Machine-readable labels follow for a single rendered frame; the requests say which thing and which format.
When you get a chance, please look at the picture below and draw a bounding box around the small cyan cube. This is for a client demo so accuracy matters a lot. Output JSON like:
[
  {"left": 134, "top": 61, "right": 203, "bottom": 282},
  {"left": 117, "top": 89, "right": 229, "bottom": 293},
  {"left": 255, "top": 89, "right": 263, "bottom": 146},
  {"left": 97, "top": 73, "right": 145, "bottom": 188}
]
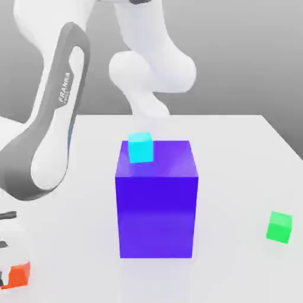
[{"left": 127, "top": 131, "right": 154, "bottom": 165}]

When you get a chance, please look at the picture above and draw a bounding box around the small green cube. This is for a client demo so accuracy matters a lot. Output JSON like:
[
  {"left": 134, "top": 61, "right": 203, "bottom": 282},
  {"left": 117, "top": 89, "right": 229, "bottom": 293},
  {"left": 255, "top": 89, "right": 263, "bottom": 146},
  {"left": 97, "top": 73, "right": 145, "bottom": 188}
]
[{"left": 266, "top": 210, "right": 294, "bottom": 244}]

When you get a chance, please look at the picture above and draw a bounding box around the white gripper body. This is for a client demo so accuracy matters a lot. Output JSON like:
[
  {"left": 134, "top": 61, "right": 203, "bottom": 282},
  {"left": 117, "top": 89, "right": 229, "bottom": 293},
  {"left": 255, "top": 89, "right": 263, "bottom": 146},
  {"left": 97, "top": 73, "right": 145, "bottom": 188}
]
[{"left": 0, "top": 209, "right": 31, "bottom": 273}]

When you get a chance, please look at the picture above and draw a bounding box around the large purple box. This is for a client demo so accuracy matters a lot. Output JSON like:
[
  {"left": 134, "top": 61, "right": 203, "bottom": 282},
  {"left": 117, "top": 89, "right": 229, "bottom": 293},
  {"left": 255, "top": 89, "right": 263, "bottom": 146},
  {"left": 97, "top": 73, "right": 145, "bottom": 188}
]
[{"left": 115, "top": 140, "right": 199, "bottom": 259}]

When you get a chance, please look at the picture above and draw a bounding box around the small red cube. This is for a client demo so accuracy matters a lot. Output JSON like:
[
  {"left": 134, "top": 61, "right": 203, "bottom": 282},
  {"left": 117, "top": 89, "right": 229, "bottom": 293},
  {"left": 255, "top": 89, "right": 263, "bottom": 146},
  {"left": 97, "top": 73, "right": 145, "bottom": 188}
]
[{"left": 0, "top": 260, "right": 32, "bottom": 290}]

